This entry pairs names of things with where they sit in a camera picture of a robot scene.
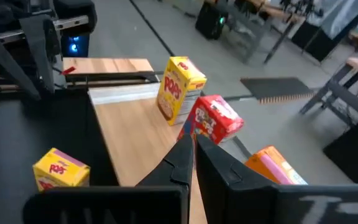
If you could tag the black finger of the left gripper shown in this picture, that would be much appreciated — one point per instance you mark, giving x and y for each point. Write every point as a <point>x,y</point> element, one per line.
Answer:
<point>8,62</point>
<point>43,53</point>

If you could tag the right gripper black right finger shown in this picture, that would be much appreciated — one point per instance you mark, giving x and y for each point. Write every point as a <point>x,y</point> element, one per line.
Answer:
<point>228,193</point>

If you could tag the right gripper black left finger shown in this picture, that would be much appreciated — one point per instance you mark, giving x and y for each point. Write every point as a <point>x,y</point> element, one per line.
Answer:
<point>176,171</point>

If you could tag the orange Mini Wheats cereal box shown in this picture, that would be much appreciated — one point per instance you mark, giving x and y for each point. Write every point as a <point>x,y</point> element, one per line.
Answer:
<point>275,166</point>

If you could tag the red Froot Loops cereal box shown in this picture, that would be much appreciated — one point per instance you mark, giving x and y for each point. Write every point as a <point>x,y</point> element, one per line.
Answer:
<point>211,118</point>

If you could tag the yellow Corn Pops cereal box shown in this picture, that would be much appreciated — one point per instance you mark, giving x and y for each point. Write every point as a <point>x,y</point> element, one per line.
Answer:
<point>61,169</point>
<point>176,90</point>

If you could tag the wooden shelf with black legs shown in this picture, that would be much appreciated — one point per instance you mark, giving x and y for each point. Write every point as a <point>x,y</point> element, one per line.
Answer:
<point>135,140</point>

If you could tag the small red tag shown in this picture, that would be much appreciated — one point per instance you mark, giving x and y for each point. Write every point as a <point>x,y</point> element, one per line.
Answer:
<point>68,70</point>

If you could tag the black computer with blue lights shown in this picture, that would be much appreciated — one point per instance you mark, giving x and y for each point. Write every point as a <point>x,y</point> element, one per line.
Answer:
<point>75,46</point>

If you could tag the black table mat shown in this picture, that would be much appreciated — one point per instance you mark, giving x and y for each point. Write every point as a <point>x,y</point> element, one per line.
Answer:
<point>26,130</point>

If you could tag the black floor mat hazard edge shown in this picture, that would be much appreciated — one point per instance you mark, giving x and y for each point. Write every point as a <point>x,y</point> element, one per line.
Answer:
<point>275,88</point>

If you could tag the black case with green light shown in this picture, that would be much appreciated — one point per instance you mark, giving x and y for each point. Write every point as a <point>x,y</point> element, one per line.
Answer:
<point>210,20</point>

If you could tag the black metal rig frame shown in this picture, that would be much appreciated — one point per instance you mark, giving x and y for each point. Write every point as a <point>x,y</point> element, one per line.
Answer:
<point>110,76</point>

